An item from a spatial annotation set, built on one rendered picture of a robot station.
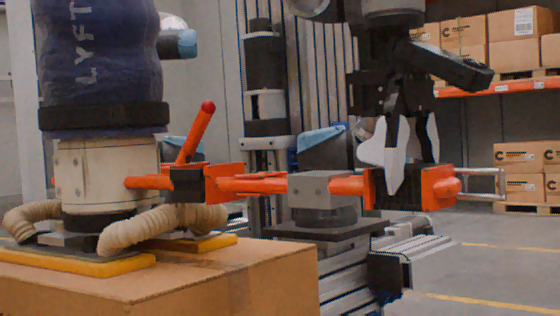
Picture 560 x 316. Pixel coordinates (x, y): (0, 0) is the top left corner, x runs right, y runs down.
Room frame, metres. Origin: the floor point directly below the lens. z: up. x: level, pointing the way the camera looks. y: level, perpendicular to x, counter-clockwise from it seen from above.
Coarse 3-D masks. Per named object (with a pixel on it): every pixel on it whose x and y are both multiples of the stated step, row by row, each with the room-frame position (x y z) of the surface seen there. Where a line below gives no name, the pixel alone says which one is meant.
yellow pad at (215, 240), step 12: (180, 228) 1.18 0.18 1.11; (144, 240) 1.19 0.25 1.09; (156, 240) 1.17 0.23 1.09; (168, 240) 1.15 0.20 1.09; (180, 240) 1.14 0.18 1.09; (192, 240) 1.13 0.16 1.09; (204, 240) 1.12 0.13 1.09; (216, 240) 1.13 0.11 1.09; (228, 240) 1.15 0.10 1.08; (192, 252) 1.11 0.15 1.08; (204, 252) 1.11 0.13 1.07
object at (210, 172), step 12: (180, 168) 0.98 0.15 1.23; (192, 168) 0.96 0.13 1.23; (204, 168) 0.96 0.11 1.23; (216, 168) 0.97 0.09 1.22; (228, 168) 0.99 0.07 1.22; (240, 168) 1.01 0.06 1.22; (180, 180) 0.99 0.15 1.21; (192, 180) 0.96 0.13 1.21; (204, 180) 0.96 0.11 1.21; (180, 192) 0.98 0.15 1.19; (192, 192) 0.96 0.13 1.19; (204, 192) 0.96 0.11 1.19; (216, 192) 0.96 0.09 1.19; (228, 192) 0.98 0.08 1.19
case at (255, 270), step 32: (160, 256) 1.10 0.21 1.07; (192, 256) 1.08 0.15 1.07; (224, 256) 1.07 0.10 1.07; (256, 256) 1.05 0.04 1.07; (288, 256) 1.07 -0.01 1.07; (0, 288) 1.03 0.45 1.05; (32, 288) 0.97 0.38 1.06; (64, 288) 0.92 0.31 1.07; (96, 288) 0.90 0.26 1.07; (128, 288) 0.88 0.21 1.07; (160, 288) 0.87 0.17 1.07; (192, 288) 0.90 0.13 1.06; (224, 288) 0.95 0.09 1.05; (256, 288) 1.00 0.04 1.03; (288, 288) 1.06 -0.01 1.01
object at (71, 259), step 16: (96, 240) 1.04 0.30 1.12; (0, 256) 1.14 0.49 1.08; (16, 256) 1.11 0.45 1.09; (32, 256) 1.08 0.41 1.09; (48, 256) 1.06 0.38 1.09; (64, 256) 1.04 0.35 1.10; (80, 256) 1.02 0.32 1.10; (96, 256) 1.01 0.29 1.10; (112, 256) 1.00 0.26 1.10; (128, 256) 1.01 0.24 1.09; (144, 256) 1.01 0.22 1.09; (80, 272) 0.99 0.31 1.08; (96, 272) 0.96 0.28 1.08; (112, 272) 0.96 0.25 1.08; (128, 272) 0.98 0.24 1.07
